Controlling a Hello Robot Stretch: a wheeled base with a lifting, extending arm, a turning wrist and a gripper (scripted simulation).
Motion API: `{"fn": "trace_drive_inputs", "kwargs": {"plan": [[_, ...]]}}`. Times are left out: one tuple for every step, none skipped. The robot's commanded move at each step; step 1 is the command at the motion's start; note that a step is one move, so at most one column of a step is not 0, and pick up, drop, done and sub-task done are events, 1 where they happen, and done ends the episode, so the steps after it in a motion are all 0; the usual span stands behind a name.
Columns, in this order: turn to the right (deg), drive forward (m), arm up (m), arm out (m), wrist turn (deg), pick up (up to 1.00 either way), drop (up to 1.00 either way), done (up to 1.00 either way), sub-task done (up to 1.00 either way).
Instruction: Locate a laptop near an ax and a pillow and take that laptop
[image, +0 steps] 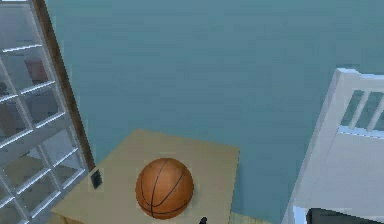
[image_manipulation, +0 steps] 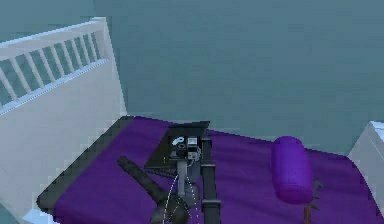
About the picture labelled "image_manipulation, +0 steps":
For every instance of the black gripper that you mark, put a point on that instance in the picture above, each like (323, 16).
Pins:
(180, 148)

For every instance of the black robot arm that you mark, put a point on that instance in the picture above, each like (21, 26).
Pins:
(209, 180)

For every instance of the purple roll pillow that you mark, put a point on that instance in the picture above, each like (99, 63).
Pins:
(291, 170)

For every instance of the dark grey long bar object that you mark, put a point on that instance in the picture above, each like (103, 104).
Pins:
(143, 180)

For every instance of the white bed with purple cover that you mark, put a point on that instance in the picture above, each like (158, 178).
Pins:
(100, 186)

